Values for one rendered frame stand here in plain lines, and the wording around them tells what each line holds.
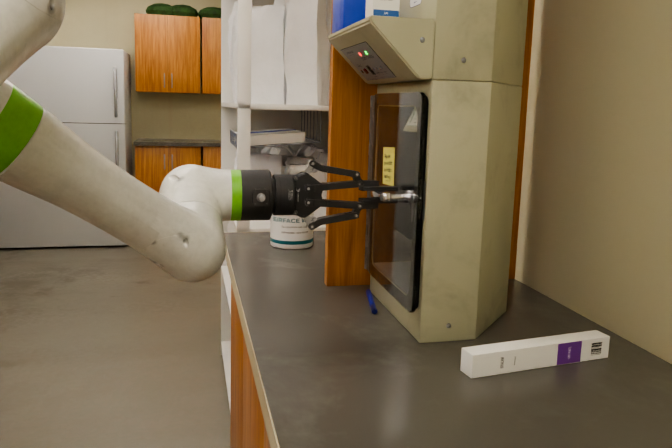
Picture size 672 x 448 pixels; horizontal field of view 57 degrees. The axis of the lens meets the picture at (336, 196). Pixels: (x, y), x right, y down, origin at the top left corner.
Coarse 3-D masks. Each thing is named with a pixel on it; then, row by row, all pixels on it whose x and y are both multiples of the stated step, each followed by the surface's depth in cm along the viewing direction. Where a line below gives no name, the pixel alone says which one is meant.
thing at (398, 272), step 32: (384, 96) 127; (416, 96) 108; (384, 128) 127; (416, 128) 108; (416, 160) 109; (416, 192) 109; (384, 224) 127; (416, 224) 109; (384, 256) 127; (416, 256) 110; (416, 288) 111
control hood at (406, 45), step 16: (384, 16) 102; (336, 32) 124; (352, 32) 113; (368, 32) 106; (384, 32) 102; (400, 32) 102; (416, 32) 103; (432, 32) 104; (336, 48) 131; (384, 48) 106; (400, 48) 103; (416, 48) 103; (432, 48) 104; (352, 64) 131; (400, 64) 106; (416, 64) 104; (432, 64) 105; (368, 80) 131; (384, 80) 121; (400, 80) 114; (416, 80) 110
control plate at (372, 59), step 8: (344, 48) 126; (352, 48) 121; (360, 48) 117; (368, 48) 113; (352, 56) 126; (360, 56) 121; (368, 56) 117; (376, 56) 113; (360, 64) 126; (368, 64) 121; (376, 64) 117; (384, 64) 113; (360, 72) 131; (376, 72) 121; (384, 72) 117; (392, 72) 113
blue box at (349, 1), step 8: (336, 0) 127; (344, 0) 121; (352, 0) 121; (360, 0) 121; (336, 8) 127; (344, 8) 121; (352, 8) 121; (360, 8) 121; (336, 16) 127; (344, 16) 121; (352, 16) 121; (360, 16) 122; (336, 24) 127; (344, 24) 121
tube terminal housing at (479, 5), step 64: (448, 0) 103; (512, 0) 113; (448, 64) 105; (512, 64) 117; (448, 128) 107; (512, 128) 121; (448, 192) 109; (512, 192) 126; (448, 256) 110; (448, 320) 112
